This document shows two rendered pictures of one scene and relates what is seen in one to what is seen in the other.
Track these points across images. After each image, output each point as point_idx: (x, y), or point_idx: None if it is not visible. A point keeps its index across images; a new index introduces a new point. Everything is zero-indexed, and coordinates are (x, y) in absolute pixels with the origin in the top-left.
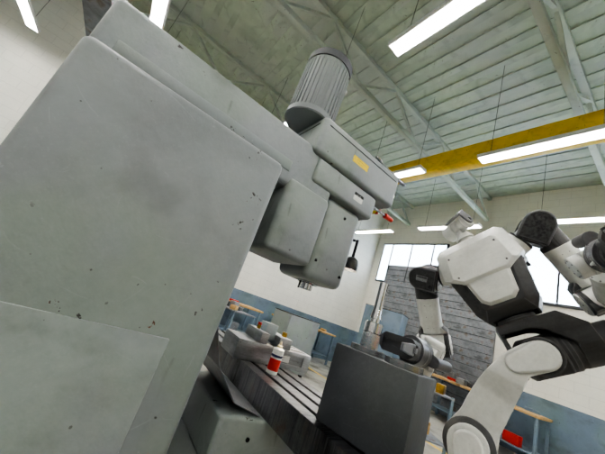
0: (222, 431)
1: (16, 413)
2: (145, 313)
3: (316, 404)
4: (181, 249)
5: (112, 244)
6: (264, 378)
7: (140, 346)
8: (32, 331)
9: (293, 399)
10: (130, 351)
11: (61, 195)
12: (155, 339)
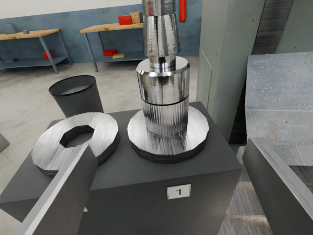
0: (238, 156)
1: (201, 86)
2: (210, 53)
3: (264, 227)
4: (215, 8)
5: (208, 18)
6: (310, 169)
7: (208, 71)
8: (202, 59)
9: (246, 178)
10: (207, 72)
11: (205, 2)
12: (209, 68)
